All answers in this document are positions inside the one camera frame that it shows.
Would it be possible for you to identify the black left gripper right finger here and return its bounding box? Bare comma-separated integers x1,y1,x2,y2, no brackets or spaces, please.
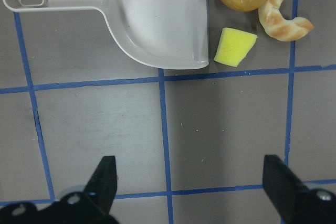
262,155,309,218

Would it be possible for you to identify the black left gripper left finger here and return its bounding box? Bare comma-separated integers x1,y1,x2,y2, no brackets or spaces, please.
84,156,117,214

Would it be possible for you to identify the yellow sponge piece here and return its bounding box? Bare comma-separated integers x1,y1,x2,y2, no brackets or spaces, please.
214,27,258,67

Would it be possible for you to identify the bread croissant piece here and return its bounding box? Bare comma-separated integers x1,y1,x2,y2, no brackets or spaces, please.
258,0,314,42

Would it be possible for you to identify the beige plastic dustpan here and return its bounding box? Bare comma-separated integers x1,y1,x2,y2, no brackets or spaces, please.
2,0,209,70

